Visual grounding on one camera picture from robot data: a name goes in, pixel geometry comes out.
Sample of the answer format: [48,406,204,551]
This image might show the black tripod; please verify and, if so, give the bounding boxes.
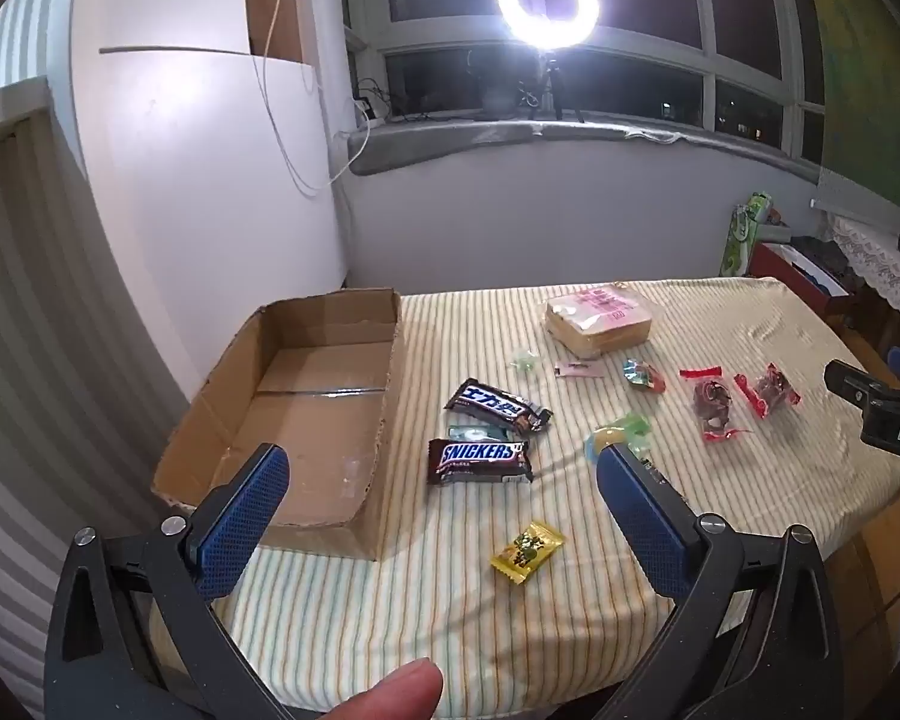
[525,52,586,123]

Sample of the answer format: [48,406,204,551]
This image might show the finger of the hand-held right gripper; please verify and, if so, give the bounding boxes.
[825,360,900,410]

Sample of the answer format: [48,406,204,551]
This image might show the green bag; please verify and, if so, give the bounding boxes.
[720,193,773,278]

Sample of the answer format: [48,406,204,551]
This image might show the white cable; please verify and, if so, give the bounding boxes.
[253,0,368,197]

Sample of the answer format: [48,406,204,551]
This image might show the red box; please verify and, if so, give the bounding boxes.
[748,236,863,320]

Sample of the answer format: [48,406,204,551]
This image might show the brown board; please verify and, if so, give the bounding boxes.
[244,0,305,65]

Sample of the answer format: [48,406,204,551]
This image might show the yellow candy packet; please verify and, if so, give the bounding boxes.
[491,520,566,584]

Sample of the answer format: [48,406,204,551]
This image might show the white cabinet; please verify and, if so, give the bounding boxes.
[67,0,350,406]

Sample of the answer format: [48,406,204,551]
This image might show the red clear snack packet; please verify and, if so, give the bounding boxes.
[680,366,755,445]
[733,362,803,419]

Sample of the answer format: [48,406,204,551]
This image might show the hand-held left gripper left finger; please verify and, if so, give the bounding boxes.
[43,444,323,720]

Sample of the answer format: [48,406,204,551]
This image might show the window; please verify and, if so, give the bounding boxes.
[341,0,826,166]

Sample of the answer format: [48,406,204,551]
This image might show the white lace cloth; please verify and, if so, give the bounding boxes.
[825,214,900,338]

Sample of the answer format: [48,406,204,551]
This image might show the brown chocolate bar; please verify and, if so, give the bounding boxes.
[427,437,533,487]

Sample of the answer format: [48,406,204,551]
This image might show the colourful wrapped candy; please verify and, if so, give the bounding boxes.
[621,358,668,395]

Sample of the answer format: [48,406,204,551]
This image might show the person's left hand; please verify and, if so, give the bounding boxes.
[321,656,445,720]

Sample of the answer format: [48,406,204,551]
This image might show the cardboard box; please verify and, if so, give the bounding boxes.
[152,286,404,563]

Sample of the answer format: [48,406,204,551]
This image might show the green wall hanging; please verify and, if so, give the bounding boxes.
[802,0,900,233]

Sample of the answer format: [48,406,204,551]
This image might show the clear blue candy wrapper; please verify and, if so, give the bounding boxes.
[448,424,515,445]

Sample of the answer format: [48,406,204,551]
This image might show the green yellow jelly cup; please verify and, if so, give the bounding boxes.
[583,412,653,466]

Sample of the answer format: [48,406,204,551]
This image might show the dark chocolate bar blue print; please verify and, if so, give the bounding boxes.
[444,379,554,434]

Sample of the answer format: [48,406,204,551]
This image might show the ring light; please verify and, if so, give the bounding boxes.
[495,0,601,55]

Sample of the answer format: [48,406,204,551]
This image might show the sliced bread packet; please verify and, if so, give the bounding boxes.
[544,283,655,355]

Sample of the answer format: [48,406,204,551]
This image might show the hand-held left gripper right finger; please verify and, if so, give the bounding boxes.
[596,444,845,720]

